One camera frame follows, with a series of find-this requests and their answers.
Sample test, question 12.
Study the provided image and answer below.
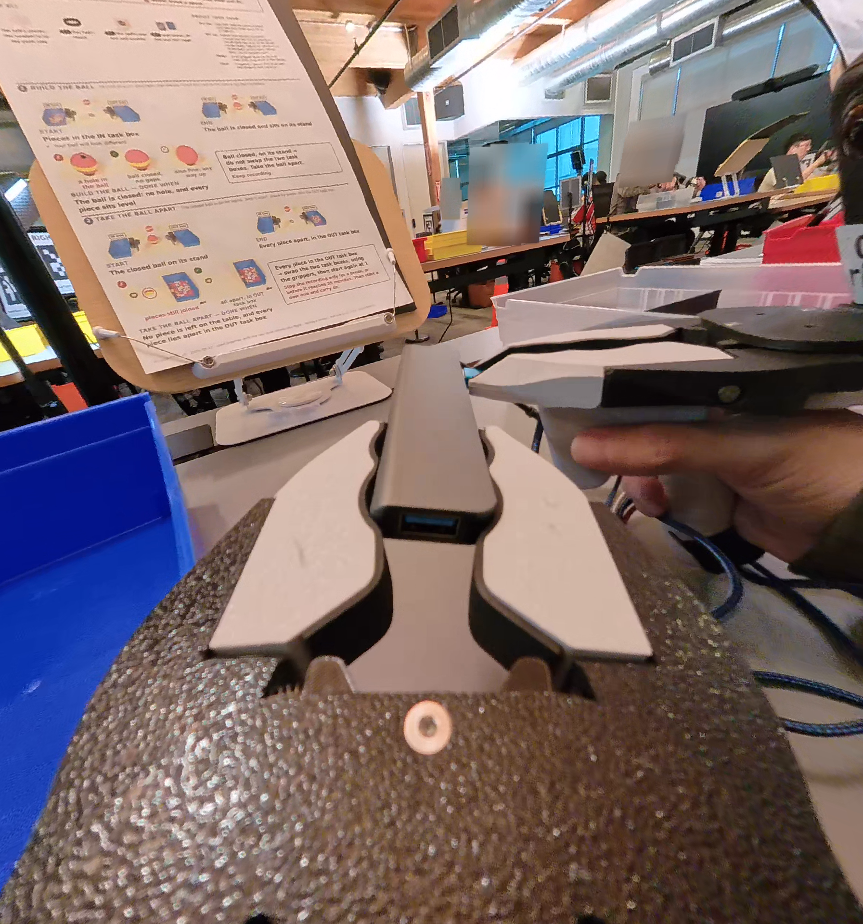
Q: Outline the black tripod stand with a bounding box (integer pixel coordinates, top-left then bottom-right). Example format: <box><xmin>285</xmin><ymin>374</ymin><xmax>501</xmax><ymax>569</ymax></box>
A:
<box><xmin>0</xmin><ymin>137</ymin><xmax>118</xmax><ymax>409</ymax></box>

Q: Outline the printed instruction sheet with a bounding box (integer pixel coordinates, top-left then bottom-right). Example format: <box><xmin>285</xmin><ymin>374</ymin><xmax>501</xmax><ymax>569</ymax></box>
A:
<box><xmin>0</xmin><ymin>0</ymin><xmax>418</xmax><ymax>376</ymax></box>

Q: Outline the person's right forearm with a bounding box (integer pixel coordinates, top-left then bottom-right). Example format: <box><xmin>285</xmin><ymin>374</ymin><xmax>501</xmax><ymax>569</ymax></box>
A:
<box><xmin>792</xmin><ymin>426</ymin><xmax>863</xmax><ymax>603</ymax></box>

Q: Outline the window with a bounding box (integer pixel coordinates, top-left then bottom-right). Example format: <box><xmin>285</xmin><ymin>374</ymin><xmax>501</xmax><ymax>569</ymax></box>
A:
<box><xmin>528</xmin><ymin>114</ymin><xmax>604</xmax><ymax>178</ymax></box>

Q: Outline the wooden document board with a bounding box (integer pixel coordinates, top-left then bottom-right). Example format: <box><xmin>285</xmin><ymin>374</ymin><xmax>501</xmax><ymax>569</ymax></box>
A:
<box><xmin>30</xmin><ymin>137</ymin><xmax>432</xmax><ymax>394</ymax></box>

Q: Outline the long background table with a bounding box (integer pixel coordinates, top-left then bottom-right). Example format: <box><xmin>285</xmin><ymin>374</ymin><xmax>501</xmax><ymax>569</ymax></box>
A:
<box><xmin>420</xmin><ymin>234</ymin><xmax>573</xmax><ymax>274</ymax></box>
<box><xmin>597</xmin><ymin>189</ymin><xmax>837</xmax><ymax>226</ymax></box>

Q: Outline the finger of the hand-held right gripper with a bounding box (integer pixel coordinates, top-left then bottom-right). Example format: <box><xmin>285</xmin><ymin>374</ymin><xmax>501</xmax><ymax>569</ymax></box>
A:
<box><xmin>467</xmin><ymin>341</ymin><xmax>737</xmax><ymax>423</ymax></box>
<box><xmin>475</xmin><ymin>323</ymin><xmax>699</xmax><ymax>371</ymax></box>

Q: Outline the white document stand base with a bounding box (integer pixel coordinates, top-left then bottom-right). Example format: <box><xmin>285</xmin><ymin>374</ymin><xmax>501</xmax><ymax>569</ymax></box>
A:
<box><xmin>215</xmin><ymin>346</ymin><xmax>392</xmax><ymax>446</ymax></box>

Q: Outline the blue plastic bin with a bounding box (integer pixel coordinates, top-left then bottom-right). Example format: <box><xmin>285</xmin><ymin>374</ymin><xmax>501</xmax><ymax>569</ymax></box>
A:
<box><xmin>0</xmin><ymin>393</ymin><xmax>197</xmax><ymax>874</ymax></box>

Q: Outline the red plastic bin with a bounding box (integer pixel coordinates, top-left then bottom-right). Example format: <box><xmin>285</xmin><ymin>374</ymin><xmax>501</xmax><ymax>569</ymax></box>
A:
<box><xmin>762</xmin><ymin>209</ymin><xmax>847</xmax><ymax>266</ymax></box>

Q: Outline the person's right hand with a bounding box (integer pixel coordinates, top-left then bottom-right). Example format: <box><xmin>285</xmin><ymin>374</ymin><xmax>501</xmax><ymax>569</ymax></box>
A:
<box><xmin>570</xmin><ymin>417</ymin><xmax>863</xmax><ymax>564</ymax></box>

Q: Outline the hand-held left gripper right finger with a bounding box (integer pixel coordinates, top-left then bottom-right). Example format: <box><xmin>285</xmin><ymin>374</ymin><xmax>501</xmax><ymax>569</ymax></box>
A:
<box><xmin>471</xmin><ymin>426</ymin><xmax>655</xmax><ymax>668</ymax></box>

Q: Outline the large black screen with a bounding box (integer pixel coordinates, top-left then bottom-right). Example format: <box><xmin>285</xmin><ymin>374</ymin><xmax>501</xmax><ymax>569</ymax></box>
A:
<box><xmin>702</xmin><ymin>68</ymin><xmax>837</xmax><ymax>183</ymax></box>

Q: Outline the white desk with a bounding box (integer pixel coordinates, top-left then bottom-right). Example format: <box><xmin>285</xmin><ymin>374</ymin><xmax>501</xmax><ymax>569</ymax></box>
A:
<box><xmin>164</xmin><ymin>354</ymin><xmax>863</xmax><ymax>924</ymax></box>

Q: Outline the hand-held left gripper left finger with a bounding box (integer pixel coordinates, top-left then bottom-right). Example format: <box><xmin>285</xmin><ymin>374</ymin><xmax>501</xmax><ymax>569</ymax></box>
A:
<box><xmin>207</xmin><ymin>421</ymin><xmax>395</xmax><ymax>672</ymax></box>

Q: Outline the clear plastic bin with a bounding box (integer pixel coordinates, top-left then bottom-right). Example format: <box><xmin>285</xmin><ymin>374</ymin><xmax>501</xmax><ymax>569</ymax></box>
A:
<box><xmin>490</xmin><ymin>267</ymin><xmax>854</xmax><ymax>347</ymax></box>

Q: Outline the silver air duct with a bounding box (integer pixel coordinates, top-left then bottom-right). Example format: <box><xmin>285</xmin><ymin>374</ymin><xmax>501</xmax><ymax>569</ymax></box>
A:
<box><xmin>406</xmin><ymin>0</ymin><xmax>584</xmax><ymax>91</ymax></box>
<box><xmin>518</xmin><ymin>0</ymin><xmax>800</xmax><ymax>98</ymax></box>

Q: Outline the dark grey USB hub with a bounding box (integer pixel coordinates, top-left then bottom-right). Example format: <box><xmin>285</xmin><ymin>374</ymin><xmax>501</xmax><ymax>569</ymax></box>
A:
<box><xmin>370</xmin><ymin>345</ymin><xmax>497</xmax><ymax>542</ymax></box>

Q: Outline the black white marker sign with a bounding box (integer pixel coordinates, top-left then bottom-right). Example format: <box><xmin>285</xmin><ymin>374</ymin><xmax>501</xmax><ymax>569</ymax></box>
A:
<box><xmin>0</xmin><ymin>231</ymin><xmax>75</xmax><ymax>319</ymax></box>

